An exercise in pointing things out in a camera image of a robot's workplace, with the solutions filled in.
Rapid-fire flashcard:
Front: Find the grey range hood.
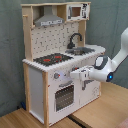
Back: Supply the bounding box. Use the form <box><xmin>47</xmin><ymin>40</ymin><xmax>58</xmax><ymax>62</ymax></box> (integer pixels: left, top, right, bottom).
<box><xmin>35</xmin><ymin>6</ymin><xmax>64</xmax><ymax>27</ymax></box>

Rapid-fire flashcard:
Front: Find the toy oven door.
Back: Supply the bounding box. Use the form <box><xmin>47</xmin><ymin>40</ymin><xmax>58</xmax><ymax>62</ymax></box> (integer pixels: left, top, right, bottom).
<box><xmin>55</xmin><ymin>85</ymin><xmax>74</xmax><ymax>111</ymax></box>

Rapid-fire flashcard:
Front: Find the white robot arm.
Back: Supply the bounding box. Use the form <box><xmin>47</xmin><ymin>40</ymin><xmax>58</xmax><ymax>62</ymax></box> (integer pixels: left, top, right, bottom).
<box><xmin>70</xmin><ymin>28</ymin><xmax>128</xmax><ymax>82</ymax></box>

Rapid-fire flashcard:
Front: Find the wooden toy kitchen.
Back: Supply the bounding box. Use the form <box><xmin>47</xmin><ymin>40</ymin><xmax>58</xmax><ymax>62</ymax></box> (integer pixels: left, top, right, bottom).
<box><xmin>22</xmin><ymin>2</ymin><xmax>105</xmax><ymax>127</ymax></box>

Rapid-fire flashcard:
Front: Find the toy microwave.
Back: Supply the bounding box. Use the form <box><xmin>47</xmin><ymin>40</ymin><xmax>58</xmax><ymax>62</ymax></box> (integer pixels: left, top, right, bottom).
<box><xmin>67</xmin><ymin>3</ymin><xmax>90</xmax><ymax>21</ymax></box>

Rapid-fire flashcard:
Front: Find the grey curtain backdrop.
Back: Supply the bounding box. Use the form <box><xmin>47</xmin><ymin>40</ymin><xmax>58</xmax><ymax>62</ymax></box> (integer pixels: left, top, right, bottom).
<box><xmin>0</xmin><ymin>0</ymin><xmax>128</xmax><ymax>117</ymax></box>

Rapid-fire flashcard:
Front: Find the black toy faucet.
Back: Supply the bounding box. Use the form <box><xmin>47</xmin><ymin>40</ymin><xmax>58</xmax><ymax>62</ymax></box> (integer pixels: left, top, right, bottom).
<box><xmin>67</xmin><ymin>33</ymin><xmax>83</xmax><ymax>49</ymax></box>

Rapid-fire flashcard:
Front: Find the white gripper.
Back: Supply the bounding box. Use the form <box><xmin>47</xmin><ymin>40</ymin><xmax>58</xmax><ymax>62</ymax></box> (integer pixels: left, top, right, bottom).
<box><xmin>70</xmin><ymin>66</ymin><xmax>93</xmax><ymax>81</ymax></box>

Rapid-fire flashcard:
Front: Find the black toy stovetop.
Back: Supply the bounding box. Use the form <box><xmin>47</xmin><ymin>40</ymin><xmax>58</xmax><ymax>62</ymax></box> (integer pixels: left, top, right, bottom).
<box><xmin>34</xmin><ymin>53</ymin><xmax>71</xmax><ymax>66</ymax></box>

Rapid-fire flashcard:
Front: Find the left oven knob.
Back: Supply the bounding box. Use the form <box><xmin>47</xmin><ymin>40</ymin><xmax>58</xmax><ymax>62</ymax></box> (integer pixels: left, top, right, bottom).
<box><xmin>54</xmin><ymin>73</ymin><xmax>60</xmax><ymax>79</ymax></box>

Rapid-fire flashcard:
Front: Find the grey toy sink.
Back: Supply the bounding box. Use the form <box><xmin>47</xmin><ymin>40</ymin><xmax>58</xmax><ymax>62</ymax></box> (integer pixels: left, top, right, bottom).
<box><xmin>65</xmin><ymin>47</ymin><xmax>95</xmax><ymax>55</ymax></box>

